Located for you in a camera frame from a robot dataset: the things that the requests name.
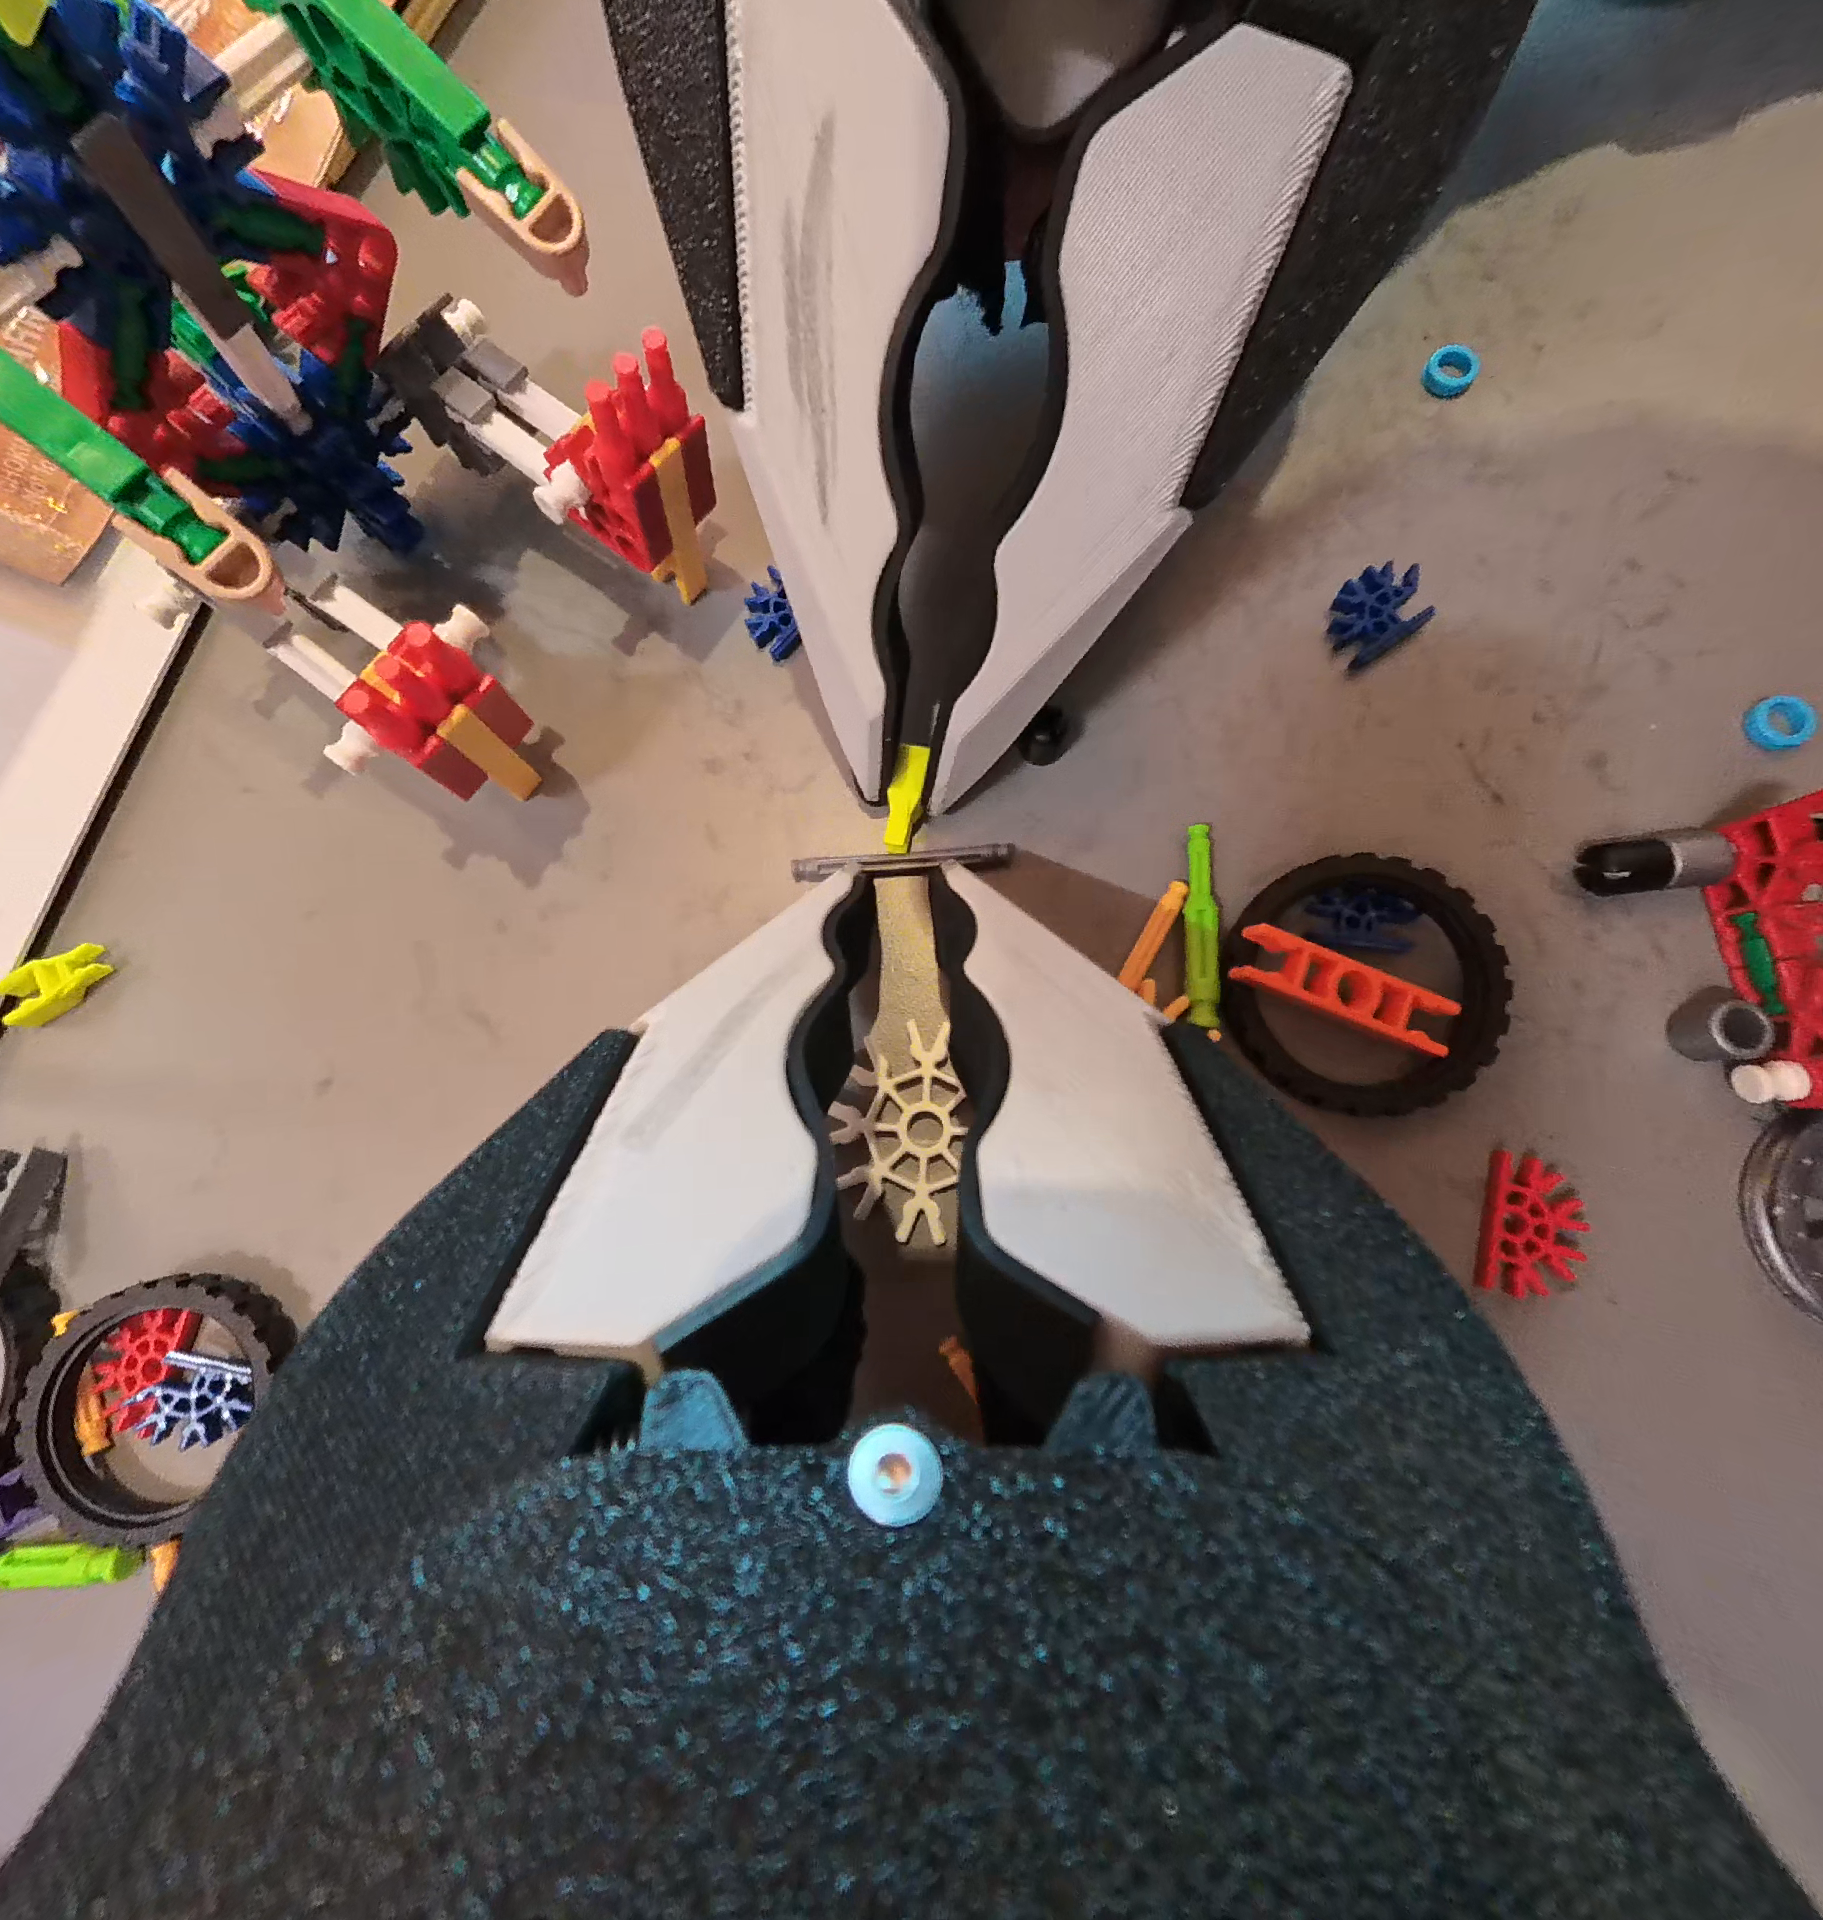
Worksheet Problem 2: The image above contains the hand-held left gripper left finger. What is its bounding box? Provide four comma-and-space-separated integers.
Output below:
483, 873, 854, 1378

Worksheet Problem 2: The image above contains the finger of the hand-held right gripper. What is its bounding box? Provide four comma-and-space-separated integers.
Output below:
922, 17, 1359, 814
723, 0, 958, 808

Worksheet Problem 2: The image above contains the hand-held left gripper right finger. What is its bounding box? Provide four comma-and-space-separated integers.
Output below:
945, 868, 1313, 1364

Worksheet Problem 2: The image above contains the thin grey rod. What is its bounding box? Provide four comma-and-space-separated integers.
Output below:
790, 843, 1015, 877

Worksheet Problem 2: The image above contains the white snowflake connector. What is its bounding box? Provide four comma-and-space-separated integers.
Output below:
825, 1017, 988, 1244

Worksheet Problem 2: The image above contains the light green rod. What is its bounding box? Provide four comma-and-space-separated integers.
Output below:
1179, 823, 1230, 1034
0, 1542, 144, 1592

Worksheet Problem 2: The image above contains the orange ladder piece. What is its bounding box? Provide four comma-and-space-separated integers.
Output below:
1226, 920, 1464, 1059

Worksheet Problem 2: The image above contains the blue lattice connector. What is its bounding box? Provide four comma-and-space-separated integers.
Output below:
1323, 562, 1438, 674

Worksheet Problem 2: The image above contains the red half-round connector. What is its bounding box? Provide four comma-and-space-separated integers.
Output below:
1472, 1149, 1588, 1298

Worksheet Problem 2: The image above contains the black toy tyre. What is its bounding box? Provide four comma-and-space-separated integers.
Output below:
1222, 856, 1512, 1121
19, 1274, 298, 1539

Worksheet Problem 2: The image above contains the multicolour construction toy model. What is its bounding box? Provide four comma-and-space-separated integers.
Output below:
0, 0, 720, 806

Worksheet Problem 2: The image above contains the blue fan connector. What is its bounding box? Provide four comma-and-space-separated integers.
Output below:
129, 1354, 261, 1449

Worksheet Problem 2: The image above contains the red fan connector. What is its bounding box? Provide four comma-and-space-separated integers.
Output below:
92, 1308, 203, 1404

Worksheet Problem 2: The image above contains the grey lattice connector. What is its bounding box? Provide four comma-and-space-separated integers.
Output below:
0, 1147, 70, 1323

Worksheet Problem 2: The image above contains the grey pulley wheel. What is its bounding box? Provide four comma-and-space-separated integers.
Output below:
1736, 1110, 1823, 1344

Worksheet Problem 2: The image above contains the red toy model with tubes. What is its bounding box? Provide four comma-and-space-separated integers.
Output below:
1575, 781, 1823, 1112

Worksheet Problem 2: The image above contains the white board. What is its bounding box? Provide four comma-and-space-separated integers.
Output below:
0, 576, 215, 1104

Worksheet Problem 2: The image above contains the printed cardboard box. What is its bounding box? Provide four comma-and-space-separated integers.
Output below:
0, 0, 462, 588

